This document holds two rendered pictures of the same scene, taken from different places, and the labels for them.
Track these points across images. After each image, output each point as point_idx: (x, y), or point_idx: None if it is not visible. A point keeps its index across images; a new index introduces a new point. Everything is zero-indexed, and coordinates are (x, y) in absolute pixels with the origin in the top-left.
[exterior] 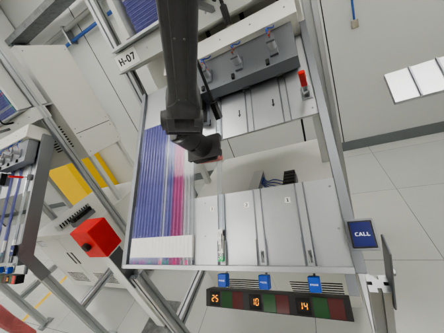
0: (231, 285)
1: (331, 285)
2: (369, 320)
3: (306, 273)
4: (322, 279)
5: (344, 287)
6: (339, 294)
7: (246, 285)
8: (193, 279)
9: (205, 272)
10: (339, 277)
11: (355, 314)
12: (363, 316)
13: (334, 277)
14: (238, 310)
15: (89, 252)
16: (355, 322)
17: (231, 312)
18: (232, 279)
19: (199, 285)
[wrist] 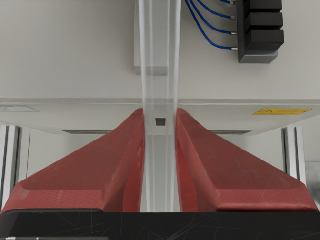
0: (74, 131)
1: (235, 131)
2: (252, 141)
3: (211, 127)
4: (228, 129)
5: (251, 131)
6: (237, 133)
7: (101, 132)
8: (3, 155)
9: (21, 131)
10: (255, 129)
11: (238, 135)
12: (247, 137)
13: (247, 129)
14: (83, 145)
15: None
16: (237, 144)
17: (73, 149)
18: (78, 130)
19: (18, 157)
